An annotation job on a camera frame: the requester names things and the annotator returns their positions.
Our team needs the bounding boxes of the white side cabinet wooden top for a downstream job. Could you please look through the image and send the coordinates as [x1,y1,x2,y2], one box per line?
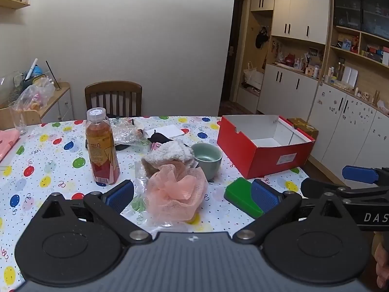
[0,82,74,130]

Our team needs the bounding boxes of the wooden chair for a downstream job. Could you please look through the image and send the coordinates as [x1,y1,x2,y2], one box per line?
[84,81,143,119]

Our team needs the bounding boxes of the dark door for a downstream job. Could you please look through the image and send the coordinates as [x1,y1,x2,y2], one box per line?
[221,0,251,102]

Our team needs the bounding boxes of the black hanging bag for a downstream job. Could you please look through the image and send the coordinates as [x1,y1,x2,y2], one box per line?
[255,26,269,49]

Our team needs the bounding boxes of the pink cloth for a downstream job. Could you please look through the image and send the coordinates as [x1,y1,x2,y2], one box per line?
[0,130,20,162]

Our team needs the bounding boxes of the white rolled tube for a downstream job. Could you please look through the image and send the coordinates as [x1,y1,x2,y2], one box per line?
[24,58,38,81]

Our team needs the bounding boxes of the peach mesh bath sponge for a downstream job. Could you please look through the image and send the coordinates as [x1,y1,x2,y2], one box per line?
[145,164,209,223]

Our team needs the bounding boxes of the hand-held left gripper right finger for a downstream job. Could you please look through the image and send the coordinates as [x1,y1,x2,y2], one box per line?
[232,179,350,245]

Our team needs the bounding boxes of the plastic bag of snacks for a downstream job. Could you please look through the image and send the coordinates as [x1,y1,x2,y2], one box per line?
[15,77,57,111]

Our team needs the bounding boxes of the amber tea bottle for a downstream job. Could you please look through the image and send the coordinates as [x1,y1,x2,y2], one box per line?
[84,107,121,186]

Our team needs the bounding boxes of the clear drinking glass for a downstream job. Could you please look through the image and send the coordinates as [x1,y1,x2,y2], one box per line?
[8,100,28,136]

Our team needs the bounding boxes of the clear plastic wrapper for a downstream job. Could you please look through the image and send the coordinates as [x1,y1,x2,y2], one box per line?
[134,158,152,216]

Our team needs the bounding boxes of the wooden wall shelf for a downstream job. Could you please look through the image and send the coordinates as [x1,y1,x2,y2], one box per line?
[0,0,31,9]

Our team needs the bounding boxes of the person's right hand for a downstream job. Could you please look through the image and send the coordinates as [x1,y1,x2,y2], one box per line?
[373,233,389,289]

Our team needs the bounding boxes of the clear crinkled plastic bag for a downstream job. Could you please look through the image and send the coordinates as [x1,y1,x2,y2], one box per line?
[109,118,146,145]

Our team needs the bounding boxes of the green block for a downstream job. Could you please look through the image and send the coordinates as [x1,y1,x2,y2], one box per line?
[224,177,265,219]

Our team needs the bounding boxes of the white cabinet wall unit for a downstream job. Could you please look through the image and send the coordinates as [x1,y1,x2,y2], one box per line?
[249,0,389,189]

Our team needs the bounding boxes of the red cardboard box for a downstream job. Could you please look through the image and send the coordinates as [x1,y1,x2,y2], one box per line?
[216,115,316,180]

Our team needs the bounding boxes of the fluffy beige cloth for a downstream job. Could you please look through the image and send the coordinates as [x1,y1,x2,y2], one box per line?
[141,140,195,177]

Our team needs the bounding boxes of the cardboard box with yellow tape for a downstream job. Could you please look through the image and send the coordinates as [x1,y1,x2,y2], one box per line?
[287,118,319,140]

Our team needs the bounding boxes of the pale green ceramic cup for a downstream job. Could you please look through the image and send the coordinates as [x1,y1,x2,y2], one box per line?
[191,143,223,182]

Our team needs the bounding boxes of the white paper sheet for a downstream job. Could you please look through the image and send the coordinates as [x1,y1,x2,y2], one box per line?
[143,124,189,139]

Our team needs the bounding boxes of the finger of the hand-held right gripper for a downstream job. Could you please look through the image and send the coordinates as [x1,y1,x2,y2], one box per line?
[300,177,353,200]
[342,165,389,186]

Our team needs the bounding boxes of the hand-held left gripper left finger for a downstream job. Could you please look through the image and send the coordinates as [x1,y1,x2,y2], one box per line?
[30,180,153,245]

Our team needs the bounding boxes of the white tote bag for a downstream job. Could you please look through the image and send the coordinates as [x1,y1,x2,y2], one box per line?
[243,62,265,89]

